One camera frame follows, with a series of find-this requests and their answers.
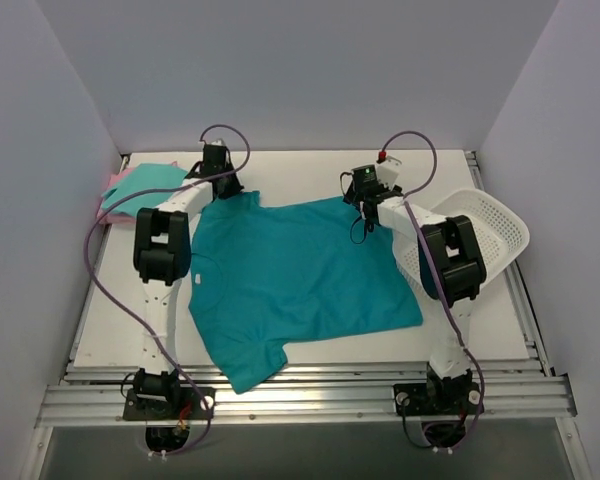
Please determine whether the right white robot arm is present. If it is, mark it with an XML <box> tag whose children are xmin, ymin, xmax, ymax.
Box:
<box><xmin>341</xmin><ymin>162</ymin><xmax>487</xmax><ymax>413</ymax></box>

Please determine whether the folded pink t shirt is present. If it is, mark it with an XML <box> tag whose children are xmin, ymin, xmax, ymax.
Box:
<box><xmin>95</xmin><ymin>172</ymin><xmax>136</xmax><ymax>226</ymax></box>

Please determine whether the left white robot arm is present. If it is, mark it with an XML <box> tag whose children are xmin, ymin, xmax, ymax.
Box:
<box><xmin>133</xmin><ymin>139</ymin><xmax>243</xmax><ymax>419</ymax></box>

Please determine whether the aluminium rail frame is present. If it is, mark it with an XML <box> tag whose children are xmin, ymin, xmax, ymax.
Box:
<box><xmin>37</xmin><ymin>150</ymin><xmax>576</xmax><ymax>427</ymax></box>

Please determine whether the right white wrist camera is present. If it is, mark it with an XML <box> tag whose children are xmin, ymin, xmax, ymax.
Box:
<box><xmin>375</xmin><ymin>150</ymin><xmax>402</xmax><ymax>189</ymax></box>

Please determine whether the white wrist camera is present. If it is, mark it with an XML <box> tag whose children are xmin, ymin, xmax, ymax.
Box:
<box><xmin>199</xmin><ymin>138</ymin><xmax>227</xmax><ymax>148</ymax></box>
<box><xmin>375</xmin><ymin>150</ymin><xmax>402</xmax><ymax>189</ymax></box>

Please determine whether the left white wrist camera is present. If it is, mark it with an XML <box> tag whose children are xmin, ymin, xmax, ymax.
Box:
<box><xmin>199</xmin><ymin>138</ymin><xmax>227</xmax><ymax>148</ymax></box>

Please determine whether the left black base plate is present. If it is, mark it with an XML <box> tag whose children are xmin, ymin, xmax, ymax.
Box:
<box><xmin>122</xmin><ymin>386</ymin><xmax>216</xmax><ymax>422</ymax></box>

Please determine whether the dark teal t shirt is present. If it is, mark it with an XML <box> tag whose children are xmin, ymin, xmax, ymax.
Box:
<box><xmin>189</xmin><ymin>191</ymin><xmax>423</xmax><ymax>394</ymax></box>

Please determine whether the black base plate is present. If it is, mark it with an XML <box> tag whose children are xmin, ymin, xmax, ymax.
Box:
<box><xmin>122</xmin><ymin>386</ymin><xmax>216</xmax><ymax>422</ymax></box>
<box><xmin>392</xmin><ymin>383</ymin><xmax>484</xmax><ymax>417</ymax></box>

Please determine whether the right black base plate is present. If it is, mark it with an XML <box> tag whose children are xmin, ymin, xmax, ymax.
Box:
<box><xmin>392</xmin><ymin>383</ymin><xmax>484</xmax><ymax>417</ymax></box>

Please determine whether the white perforated plastic basket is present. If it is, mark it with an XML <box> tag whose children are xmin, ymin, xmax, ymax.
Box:
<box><xmin>412</xmin><ymin>188</ymin><xmax>530</xmax><ymax>285</ymax></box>

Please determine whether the mint green t shirt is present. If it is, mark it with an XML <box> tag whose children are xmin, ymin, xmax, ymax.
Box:
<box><xmin>101</xmin><ymin>163</ymin><xmax>187</xmax><ymax>218</ymax></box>

